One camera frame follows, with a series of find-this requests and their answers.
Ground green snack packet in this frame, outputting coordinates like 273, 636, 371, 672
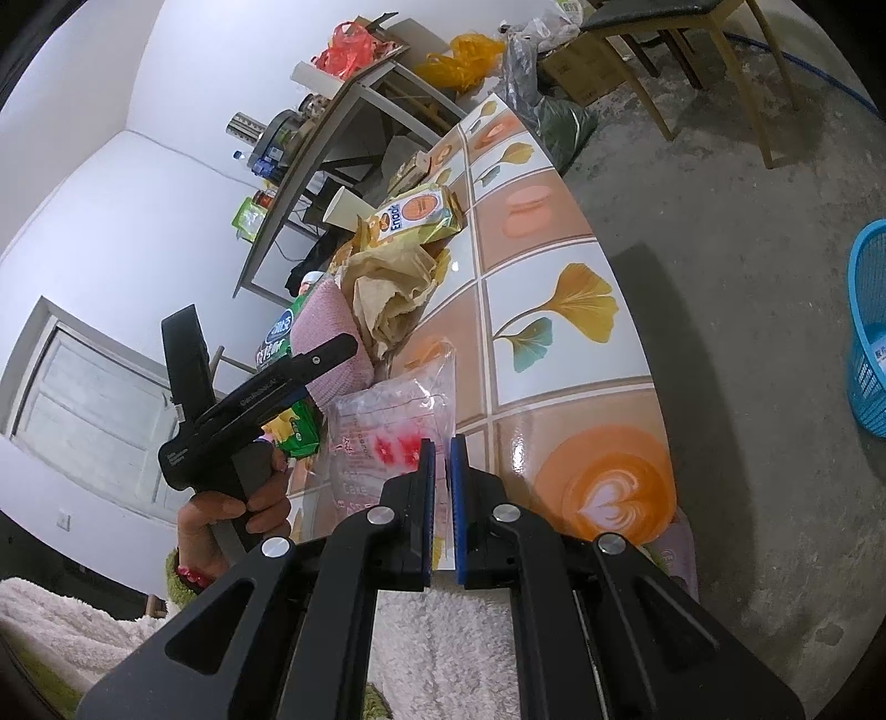
266, 398, 326, 461

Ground dark cloth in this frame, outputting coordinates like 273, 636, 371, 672
284, 235, 347, 295

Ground dark green bag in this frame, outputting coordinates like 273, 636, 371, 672
536, 97, 600, 174

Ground steel canister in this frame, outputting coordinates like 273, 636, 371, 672
227, 111, 267, 143

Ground gold foil snack packet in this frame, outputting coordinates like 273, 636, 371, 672
391, 148, 454, 198

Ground tile pattern tablecloth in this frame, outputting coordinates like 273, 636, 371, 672
277, 93, 676, 555

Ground clear plastic bag red print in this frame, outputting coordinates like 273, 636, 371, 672
324, 342, 459, 537

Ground light green packet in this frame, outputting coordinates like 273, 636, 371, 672
231, 197, 267, 243

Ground wooden chair black seat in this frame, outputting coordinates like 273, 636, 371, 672
578, 0, 800, 171

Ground brown paper bag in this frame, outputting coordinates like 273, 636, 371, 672
339, 242, 451, 361

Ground grey side table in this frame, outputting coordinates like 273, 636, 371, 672
231, 59, 472, 299

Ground yellow biscuit packet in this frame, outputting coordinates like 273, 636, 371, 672
353, 183, 465, 250

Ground clear plastic bags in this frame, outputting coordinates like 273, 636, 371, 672
498, 20, 583, 126

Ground cardboard box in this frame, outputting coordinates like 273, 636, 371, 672
540, 28, 631, 105

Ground white carton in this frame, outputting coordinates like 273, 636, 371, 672
291, 61, 354, 88

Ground green chips bag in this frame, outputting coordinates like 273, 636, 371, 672
255, 294, 312, 371

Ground blue plastic basket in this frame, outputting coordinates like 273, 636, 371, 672
846, 220, 886, 439

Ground white paper cup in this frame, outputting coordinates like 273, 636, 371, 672
322, 186, 382, 233

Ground person's left forearm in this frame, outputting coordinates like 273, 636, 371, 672
0, 547, 233, 700

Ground yellow plastic bag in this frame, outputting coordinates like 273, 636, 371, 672
414, 33, 506, 94

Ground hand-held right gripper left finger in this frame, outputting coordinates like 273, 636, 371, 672
75, 438, 437, 720

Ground white panel door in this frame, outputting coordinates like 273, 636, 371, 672
3, 296, 229, 527

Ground person's left hand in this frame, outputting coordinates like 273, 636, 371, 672
176, 446, 295, 577

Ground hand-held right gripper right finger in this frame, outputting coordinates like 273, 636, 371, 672
450, 434, 807, 720

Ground pink textured cloth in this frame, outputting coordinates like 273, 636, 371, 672
291, 280, 378, 409

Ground white fleece robe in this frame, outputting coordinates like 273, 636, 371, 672
363, 588, 537, 720

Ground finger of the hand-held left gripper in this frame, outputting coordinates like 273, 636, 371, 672
292, 333, 359, 380

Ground grey rice cooker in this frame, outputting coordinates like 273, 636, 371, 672
256, 109, 306, 163

